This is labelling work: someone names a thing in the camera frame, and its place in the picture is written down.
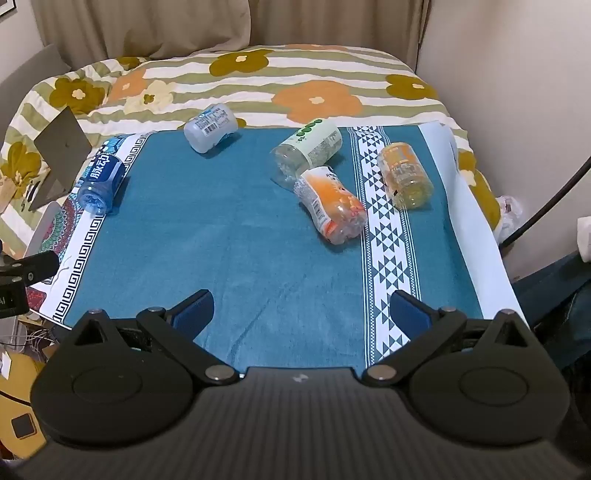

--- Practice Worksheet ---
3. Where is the white plastic bag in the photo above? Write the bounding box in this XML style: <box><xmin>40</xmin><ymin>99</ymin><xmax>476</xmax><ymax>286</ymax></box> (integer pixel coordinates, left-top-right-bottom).
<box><xmin>494</xmin><ymin>196</ymin><xmax>525</xmax><ymax>245</ymax></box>

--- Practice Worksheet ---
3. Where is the blue label plastic cup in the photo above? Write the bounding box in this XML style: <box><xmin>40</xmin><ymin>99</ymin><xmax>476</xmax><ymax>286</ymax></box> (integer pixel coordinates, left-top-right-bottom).
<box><xmin>76</xmin><ymin>152</ymin><xmax>126</xmax><ymax>216</ymax></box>

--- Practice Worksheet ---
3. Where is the mandala patterned cloth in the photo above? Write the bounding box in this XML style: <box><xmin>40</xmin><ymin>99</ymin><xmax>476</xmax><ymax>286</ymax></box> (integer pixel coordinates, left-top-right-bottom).
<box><xmin>25</xmin><ymin>200</ymin><xmax>77</xmax><ymax>315</ymax></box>

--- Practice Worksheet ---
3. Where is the tangle of thin cables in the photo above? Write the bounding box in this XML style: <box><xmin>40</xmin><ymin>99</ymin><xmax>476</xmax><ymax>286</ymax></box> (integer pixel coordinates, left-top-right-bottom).
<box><xmin>0</xmin><ymin>318</ymin><xmax>65</xmax><ymax>358</ymax></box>

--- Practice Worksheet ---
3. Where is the teal patterned towel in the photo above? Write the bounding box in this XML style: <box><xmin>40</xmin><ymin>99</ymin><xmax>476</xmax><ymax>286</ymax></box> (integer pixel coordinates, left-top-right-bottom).
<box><xmin>28</xmin><ymin>121</ymin><xmax>520</xmax><ymax>366</ymax></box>

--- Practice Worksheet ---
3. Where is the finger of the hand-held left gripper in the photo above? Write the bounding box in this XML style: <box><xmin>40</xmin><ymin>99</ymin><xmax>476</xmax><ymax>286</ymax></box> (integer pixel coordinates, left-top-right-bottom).
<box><xmin>0</xmin><ymin>251</ymin><xmax>61</xmax><ymax>283</ymax></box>

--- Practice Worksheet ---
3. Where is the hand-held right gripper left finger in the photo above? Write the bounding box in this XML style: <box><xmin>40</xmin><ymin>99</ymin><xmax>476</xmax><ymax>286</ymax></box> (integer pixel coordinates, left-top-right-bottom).
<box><xmin>69</xmin><ymin>290</ymin><xmax>240</xmax><ymax>387</ymax></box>

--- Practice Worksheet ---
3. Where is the white box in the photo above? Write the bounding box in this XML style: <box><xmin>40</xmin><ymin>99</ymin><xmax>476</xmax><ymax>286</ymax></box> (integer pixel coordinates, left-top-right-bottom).
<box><xmin>577</xmin><ymin>217</ymin><xmax>591</xmax><ymax>261</ymax></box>

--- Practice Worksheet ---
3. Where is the beige curtain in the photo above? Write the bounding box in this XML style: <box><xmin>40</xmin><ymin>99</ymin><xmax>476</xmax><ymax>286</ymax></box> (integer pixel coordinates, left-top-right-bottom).
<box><xmin>249</xmin><ymin>0</ymin><xmax>432</xmax><ymax>70</ymax></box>
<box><xmin>32</xmin><ymin>0</ymin><xmax>252</xmax><ymax>72</ymax></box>

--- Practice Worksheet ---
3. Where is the orange wooden object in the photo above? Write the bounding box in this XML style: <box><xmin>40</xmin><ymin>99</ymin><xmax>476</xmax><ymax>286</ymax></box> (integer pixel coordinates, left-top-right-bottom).
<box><xmin>0</xmin><ymin>351</ymin><xmax>51</xmax><ymax>462</ymax></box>

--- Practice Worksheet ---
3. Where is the floral striped blanket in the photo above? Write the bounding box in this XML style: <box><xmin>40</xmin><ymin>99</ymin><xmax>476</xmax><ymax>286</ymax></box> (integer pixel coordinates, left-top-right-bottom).
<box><xmin>0</xmin><ymin>44</ymin><xmax>504</xmax><ymax>259</ymax></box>

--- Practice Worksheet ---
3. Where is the yellow label plastic cup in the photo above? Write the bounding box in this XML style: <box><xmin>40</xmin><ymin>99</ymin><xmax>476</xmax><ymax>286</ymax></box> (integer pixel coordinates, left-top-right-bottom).
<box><xmin>376</xmin><ymin>142</ymin><xmax>435</xmax><ymax>211</ymax></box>

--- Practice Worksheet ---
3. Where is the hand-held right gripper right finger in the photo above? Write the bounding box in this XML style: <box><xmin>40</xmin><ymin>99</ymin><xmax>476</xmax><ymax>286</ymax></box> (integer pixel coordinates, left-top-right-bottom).
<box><xmin>362</xmin><ymin>290</ymin><xmax>532</xmax><ymax>387</ymax></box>

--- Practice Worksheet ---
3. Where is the white label clear plastic cup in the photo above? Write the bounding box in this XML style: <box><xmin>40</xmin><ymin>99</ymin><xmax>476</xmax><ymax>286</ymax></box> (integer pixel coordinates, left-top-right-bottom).
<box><xmin>184</xmin><ymin>104</ymin><xmax>238</xmax><ymax>154</ymax></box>

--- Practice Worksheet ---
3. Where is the grey headboard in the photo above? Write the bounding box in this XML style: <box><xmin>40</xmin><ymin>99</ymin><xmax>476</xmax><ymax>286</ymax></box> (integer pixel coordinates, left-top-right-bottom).
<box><xmin>0</xmin><ymin>44</ymin><xmax>72</xmax><ymax>139</ymax></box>

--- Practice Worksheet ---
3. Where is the black cable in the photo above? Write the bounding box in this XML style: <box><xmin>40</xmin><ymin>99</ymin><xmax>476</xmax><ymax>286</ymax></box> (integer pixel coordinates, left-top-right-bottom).
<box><xmin>501</xmin><ymin>157</ymin><xmax>591</xmax><ymax>245</ymax></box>

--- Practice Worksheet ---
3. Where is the green label plastic cup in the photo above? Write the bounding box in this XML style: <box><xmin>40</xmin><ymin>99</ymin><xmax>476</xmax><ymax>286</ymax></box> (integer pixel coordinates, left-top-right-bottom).
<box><xmin>270</xmin><ymin>119</ymin><xmax>343</xmax><ymax>190</ymax></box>

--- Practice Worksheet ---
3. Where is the dark blue denim cloth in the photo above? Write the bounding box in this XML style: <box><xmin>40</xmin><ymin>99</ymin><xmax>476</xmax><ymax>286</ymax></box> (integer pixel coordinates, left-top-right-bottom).
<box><xmin>512</xmin><ymin>251</ymin><xmax>591</xmax><ymax>370</ymax></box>

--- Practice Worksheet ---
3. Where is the grey open laptop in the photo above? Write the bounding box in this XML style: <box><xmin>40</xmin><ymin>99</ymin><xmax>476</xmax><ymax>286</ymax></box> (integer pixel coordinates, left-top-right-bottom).
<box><xmin>28</xmin><ymin>106</ymin><xmax>93</xmax><ymax>212</ymax></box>

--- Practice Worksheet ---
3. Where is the orange label plastic cup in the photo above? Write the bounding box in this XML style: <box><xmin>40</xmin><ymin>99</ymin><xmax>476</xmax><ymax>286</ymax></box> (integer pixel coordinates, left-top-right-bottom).
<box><xmin>294</xmin><ymin>166</ymin><xmax>369</xmax><ymax>245</ymax></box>

